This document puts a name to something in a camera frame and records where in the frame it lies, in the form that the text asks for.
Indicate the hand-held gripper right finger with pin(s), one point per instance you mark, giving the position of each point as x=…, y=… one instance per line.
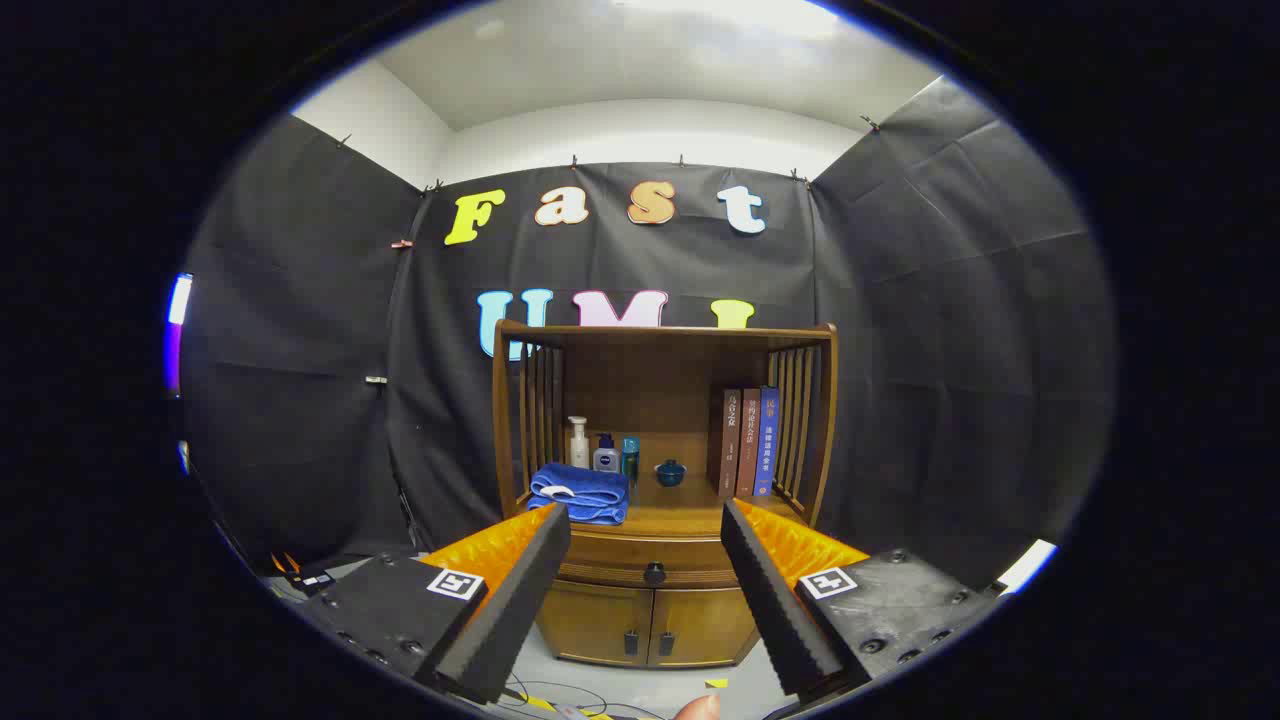
x=775, y=610

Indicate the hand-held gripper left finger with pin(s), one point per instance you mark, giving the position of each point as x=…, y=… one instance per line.
x=510, y=600

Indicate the wooden drawer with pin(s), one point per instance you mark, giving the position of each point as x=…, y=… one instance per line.
x=620, y=560

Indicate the wooden cabinet door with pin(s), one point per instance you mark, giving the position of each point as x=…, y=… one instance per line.
x=705, y=625
x=590, y=620

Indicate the wooden countertop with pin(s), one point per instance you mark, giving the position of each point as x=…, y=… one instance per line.
x=670, y=515

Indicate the wooden cabinet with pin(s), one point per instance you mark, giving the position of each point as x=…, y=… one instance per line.
x=650, y=380

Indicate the blue folded towel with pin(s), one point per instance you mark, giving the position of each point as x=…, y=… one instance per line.
x=580, y=495

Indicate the white pump bottle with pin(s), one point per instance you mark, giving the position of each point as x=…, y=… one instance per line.
x=578, y=450

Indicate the blue book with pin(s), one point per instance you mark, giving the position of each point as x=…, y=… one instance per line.
x=767, y=445

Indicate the reddish brown book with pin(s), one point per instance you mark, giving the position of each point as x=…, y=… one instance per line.
x=749, y=445

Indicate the white blue-capped lotion bottle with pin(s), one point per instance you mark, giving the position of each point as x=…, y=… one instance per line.
x=605, y=458

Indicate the dark brown book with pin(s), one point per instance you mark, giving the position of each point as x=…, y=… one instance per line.
x=728, y=445

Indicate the dark blue lidded teacup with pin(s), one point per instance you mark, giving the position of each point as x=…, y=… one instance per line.
x=670, y=474

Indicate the teal bottle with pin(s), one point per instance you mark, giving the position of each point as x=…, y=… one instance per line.
x=630, y=458

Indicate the black electronic device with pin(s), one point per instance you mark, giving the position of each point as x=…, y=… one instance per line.
x=305, y=578

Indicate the white panel with dark slots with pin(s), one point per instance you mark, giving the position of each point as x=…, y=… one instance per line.
x=1028, y=565

